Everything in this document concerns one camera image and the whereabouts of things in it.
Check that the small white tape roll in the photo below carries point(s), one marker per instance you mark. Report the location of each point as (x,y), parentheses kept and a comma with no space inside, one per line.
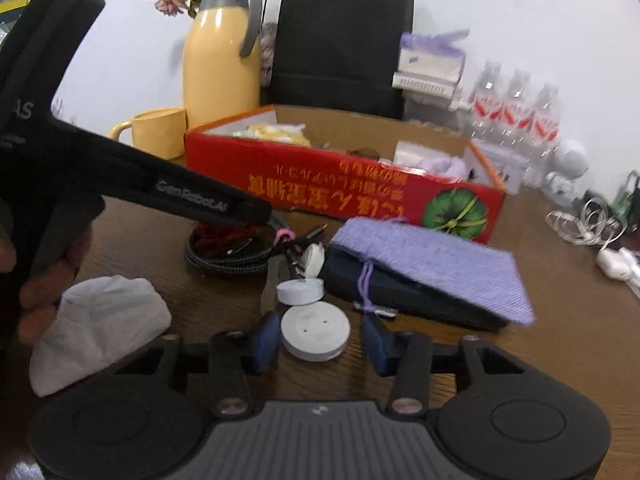
(300,291)

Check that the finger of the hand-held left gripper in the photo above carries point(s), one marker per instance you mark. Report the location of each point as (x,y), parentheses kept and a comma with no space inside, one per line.
(252,212)

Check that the white earbud case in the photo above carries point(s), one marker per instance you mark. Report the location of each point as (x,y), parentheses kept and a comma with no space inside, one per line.
(614,262)

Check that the white cloth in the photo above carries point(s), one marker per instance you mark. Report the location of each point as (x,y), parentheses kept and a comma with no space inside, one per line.
(100,325)

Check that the white flat box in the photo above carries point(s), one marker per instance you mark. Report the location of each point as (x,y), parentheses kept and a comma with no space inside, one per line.
(425,86)

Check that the clear plastic snack container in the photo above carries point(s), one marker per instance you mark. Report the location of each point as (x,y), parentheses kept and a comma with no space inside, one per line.
(435,109)

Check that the small green bottle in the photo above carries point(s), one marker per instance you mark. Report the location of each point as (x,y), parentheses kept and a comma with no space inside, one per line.
(629,195)

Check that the person's left hand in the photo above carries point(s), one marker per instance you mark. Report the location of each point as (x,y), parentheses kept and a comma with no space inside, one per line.
(42,292)

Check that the yellow thermos jug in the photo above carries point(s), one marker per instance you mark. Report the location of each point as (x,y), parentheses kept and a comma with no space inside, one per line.
(220,60)

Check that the dark red scrunchie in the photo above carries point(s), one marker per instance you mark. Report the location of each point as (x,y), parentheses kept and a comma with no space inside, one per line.
(220,240)

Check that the large white round disc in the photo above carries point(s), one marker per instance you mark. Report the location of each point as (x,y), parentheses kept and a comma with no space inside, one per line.
(315,331)

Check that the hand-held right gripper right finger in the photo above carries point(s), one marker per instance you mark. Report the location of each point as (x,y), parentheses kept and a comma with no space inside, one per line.
(376,345)

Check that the yellow mug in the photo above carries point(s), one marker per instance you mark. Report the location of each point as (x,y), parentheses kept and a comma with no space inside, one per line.
(157,132)

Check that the white robot toy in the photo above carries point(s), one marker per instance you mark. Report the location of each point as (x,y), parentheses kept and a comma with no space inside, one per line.
(567,165)

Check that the dark navy case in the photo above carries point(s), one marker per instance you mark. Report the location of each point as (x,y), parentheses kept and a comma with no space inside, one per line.
(400,300)

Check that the small metal tin box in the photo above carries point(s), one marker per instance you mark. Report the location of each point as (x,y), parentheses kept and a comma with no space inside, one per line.
(505,167)

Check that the black paper bag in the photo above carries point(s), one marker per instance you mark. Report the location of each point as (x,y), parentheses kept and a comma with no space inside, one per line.
(340,45)

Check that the small pink clip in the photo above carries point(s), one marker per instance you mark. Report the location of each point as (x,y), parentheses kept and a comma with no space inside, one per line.
(285,234)

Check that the purple knit pouch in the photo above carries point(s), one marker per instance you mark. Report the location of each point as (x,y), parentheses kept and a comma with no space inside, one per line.
(435,265)

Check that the red cardboard box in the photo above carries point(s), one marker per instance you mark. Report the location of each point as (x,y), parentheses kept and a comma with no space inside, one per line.
(320,192)

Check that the purple tissue pack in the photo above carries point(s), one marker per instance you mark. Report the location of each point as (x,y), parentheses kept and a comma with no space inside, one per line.
(432,52)

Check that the white round case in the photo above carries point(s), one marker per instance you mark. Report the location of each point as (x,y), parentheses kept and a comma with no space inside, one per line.
(312,259)

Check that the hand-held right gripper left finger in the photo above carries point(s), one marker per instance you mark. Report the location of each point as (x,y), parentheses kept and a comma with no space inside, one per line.
(265,341)

